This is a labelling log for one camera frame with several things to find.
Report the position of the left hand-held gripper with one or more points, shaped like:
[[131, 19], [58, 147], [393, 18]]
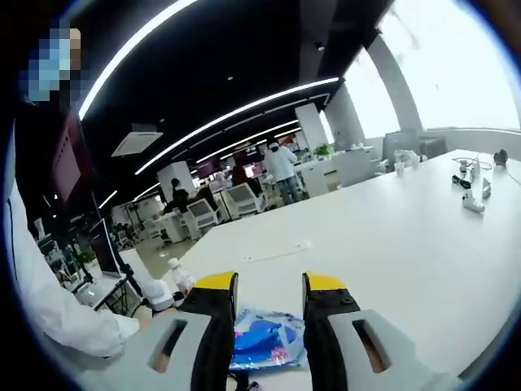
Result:
[[158, 295]]

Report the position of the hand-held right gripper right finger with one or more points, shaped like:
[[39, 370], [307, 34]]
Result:
[[325, 338]]

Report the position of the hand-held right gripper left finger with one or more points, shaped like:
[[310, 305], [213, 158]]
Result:
[[207, 334]]

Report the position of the clear plastic water bottle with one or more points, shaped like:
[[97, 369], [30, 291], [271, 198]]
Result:
[[181, 277]]

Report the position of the blue tissue pack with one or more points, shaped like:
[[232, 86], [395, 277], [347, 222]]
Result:
[[268, 338]]

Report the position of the black tripod stand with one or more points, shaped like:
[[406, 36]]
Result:
[[130, 281]]

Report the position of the white mesh office chair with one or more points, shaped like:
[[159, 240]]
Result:
[[243, 201], [203, 216]]

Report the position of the white table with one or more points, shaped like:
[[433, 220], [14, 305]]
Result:
[[386, 252]]

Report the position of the ceiling air conditioner unit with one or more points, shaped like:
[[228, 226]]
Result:
[[136, 143]]

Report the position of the green potted plant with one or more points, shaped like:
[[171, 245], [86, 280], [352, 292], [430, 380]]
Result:
[[324, 151]]

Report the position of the small white figurines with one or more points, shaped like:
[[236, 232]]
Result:
[[407, 161]]

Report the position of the dark desk monitor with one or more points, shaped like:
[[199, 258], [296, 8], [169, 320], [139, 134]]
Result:
[[411, 146]]

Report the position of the dark red wall screen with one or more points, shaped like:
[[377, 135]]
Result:
[[66, 159]]

